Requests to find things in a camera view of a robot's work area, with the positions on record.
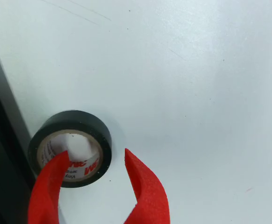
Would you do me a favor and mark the black aluminium table frame rail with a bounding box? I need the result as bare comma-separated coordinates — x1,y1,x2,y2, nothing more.
0,67,37,224

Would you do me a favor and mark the black electrical tape roll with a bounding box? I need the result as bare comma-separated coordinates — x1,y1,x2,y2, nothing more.
28,110,113,189

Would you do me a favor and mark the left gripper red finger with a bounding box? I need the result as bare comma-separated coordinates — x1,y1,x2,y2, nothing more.
28,150,70,224
123,148,171,224

